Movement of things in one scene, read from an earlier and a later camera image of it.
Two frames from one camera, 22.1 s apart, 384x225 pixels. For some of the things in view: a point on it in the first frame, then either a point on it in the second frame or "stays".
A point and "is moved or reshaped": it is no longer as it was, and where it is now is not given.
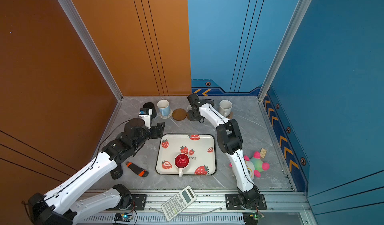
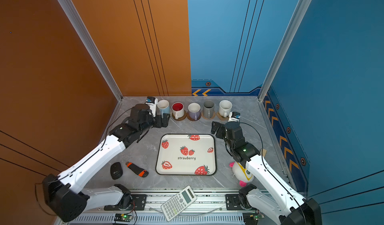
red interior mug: (181, 161) → (177, 109)
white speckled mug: (225, 107) stays
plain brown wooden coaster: (179, 114) stays
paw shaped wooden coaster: (229, 116) is moved or reshaped
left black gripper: (159, 130) → (165, 119)
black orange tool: (137, 169) stays
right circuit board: (252, 218) stays
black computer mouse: (117, 173) stays
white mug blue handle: (164, 107) stays
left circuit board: (123, 217) stays
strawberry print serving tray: (200, 149) stays
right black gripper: (191, 117) → (222, 129)
